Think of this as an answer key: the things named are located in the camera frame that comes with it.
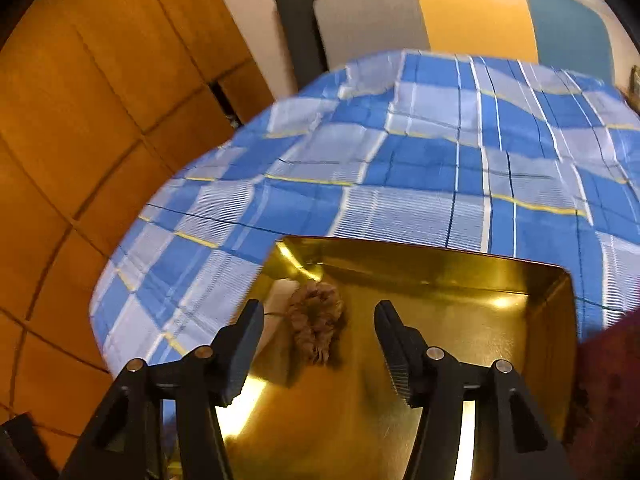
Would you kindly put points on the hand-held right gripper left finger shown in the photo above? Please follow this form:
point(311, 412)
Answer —
point(244, 352)

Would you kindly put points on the blue plaid bedsheet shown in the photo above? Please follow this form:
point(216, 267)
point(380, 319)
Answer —
point(400, 170)

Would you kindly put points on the gold metal tin box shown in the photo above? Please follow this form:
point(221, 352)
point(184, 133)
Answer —
point(450, 300)

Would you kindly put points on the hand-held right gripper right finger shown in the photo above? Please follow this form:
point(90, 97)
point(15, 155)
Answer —
point(395, 355)

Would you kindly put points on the brown fluffy plush toy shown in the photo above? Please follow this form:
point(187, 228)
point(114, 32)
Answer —
point(316, 320)

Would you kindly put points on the grey yellow blue headboard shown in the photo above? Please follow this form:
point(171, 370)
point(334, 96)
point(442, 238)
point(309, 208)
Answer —
point(470, 15)

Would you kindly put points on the dark red blanket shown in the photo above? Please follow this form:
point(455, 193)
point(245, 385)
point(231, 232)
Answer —
point(610, 390)

